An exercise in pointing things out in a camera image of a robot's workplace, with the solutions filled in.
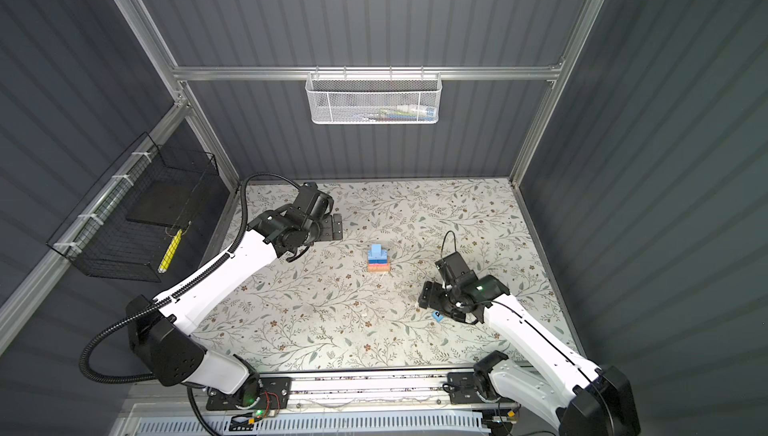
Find light blue rectangular block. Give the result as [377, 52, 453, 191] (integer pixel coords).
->
[368, 251, 389, 265]

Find pink rectangular block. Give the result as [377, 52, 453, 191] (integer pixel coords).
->
[367, 264, 390, 272]

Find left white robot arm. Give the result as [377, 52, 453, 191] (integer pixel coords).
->
[126, 182, 342, 395]

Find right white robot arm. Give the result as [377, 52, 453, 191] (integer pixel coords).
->
[418, 252, 641, 435]

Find black pad in basket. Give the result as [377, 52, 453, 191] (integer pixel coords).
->
[126, 181, 206, 229]

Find yellow marker pen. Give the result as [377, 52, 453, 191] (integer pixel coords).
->
[157, 229, 184, 274]

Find markers in white basket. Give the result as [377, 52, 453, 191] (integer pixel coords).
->
[356, 104, 438, 123]

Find left black corrugated cable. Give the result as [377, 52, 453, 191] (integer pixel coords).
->
[79, 173, 301, 436]

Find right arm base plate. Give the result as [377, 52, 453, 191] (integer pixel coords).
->
[442, 371, 481, 405]

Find white wire basket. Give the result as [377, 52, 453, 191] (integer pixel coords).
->
[305, 75, 443, 125]

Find black wire basket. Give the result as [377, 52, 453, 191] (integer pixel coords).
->
[47, 139, 227, 283]

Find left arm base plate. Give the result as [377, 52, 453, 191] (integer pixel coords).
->
[205, 377, 292, 411]

